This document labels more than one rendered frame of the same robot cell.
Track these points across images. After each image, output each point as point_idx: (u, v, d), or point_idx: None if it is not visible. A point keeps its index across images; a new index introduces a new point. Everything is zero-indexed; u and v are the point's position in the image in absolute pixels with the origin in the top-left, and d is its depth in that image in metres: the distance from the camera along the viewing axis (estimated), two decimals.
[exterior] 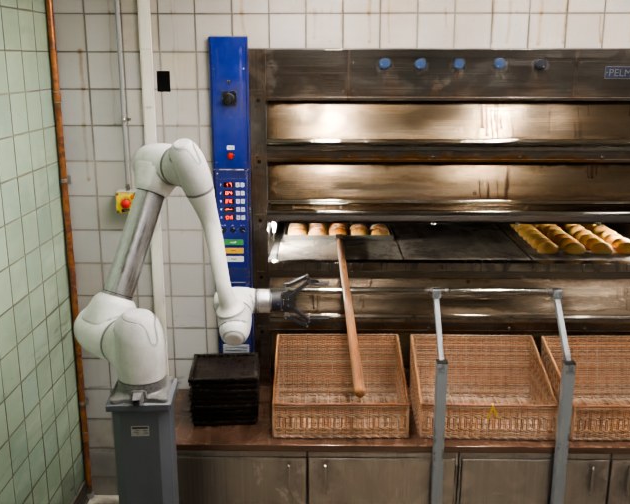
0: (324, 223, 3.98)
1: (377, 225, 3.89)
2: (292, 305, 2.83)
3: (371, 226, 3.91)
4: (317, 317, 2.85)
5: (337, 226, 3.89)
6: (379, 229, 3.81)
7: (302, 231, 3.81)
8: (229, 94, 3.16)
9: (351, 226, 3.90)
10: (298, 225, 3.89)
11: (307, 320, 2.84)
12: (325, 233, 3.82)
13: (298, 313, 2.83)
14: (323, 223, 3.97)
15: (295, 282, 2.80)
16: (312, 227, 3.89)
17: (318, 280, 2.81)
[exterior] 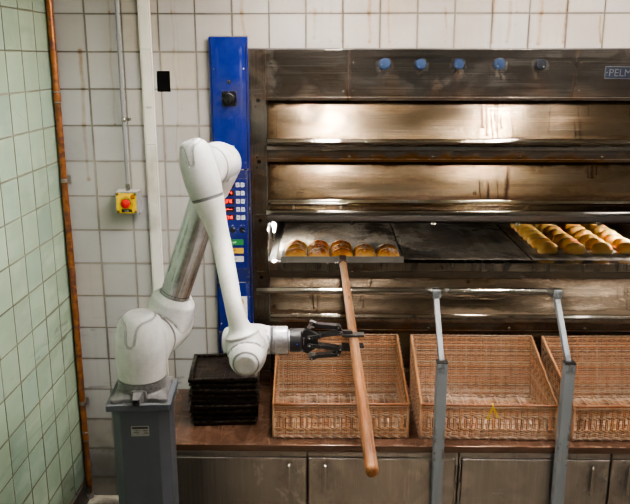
0: (325, 242, 3.57)
1: (385, 245, 3.49)
2: (314, 345, 2.41)
3: (378, 246, 3.50)
4: (350, 344, 2.42)
5: (340, 246, 3.48)
6: (387, 250, 3.41)
7: (301, 252, 3.41)
8: (229, 94, 3.16)
9: (356, 246, 3.49)
10: (297, 245, 3.48)
11: (338, 349, 2.41)
12: (327, 254, 3.41)
13: (324, 347, 2.41)
14: (324, 242, 3.56)
15: (323, 326, 2.40)
16: (312, 247, 3.48)
17: (351, 331, 2.41)
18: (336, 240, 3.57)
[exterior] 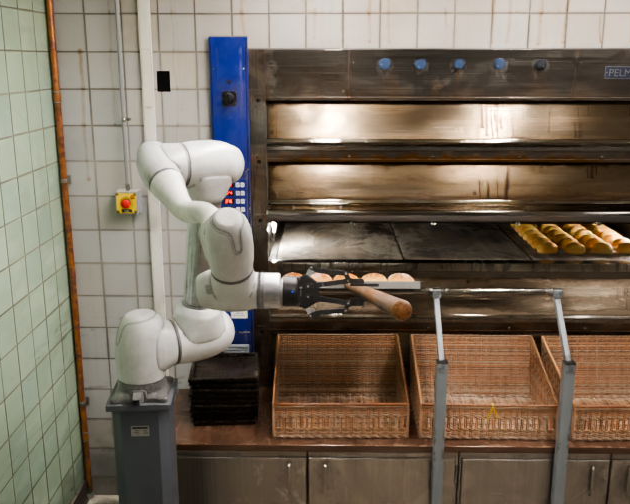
0: None
1: (398, 274, 2.98)
2: (314, 297, 1.86)
3: (389, 276, 2.99)
4: (361, 298, 1.87)
5: None
6: (401, 275, 2.90)
7: None
8: (229, 94, 3.16)
9: (364, 276, 2.99)
10: None
11: (345, 302, 1.86)
12: (329, 280, 2.90)
13: (327, 300, 1.86)
14: None
15: (326, 271, 1.86)
16: None
17: (362, 279, 1.87)
18: None
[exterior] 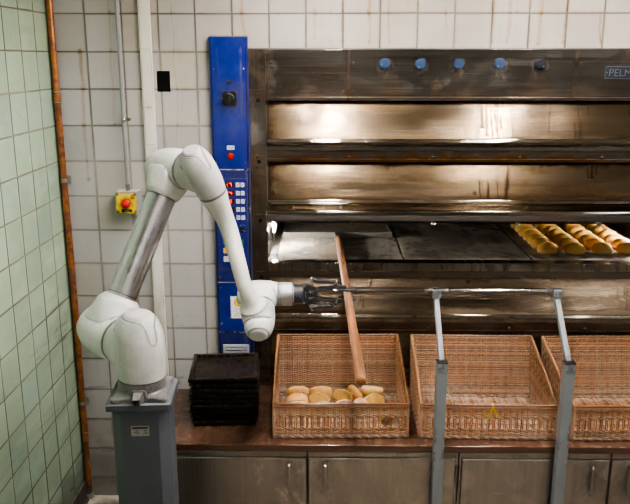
0: None
1: None
2: (314, 298, 2.88)
3: None
4: (344, 298, 2.89)
5: None
6: None
7: None
8: (229, 94, 3.16)
9: None
10: (297, 393, 3.31)
11: (334, 301, 2.88)
12: None
13: (323, 300, 2.88)
14: None
15: (322, 282, 2.86)
16: None
17: (345, 286, 2.87)
18: (338, 400, 3.26)
